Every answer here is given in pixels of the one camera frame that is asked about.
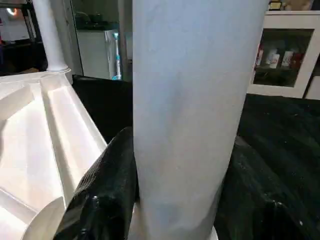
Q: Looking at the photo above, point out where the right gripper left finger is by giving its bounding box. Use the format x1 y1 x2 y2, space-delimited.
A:
52 126 140 240

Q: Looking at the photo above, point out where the black work mat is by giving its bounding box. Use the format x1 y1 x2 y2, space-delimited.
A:
71 74 320 240

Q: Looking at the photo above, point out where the white plastic table top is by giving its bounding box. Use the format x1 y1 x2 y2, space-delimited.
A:
0 67 137 240

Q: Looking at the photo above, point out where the white drawer cabinet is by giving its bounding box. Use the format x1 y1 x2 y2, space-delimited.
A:
247 11 320 100

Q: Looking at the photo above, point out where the light blue hanger hook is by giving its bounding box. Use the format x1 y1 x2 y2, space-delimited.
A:
111 31 124 81

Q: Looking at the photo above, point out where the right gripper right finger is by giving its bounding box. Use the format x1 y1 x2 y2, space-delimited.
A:
214 136 320 240

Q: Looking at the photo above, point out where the white plastic table leg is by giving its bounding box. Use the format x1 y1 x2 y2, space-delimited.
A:
131 0 271 240
32 0 70 74

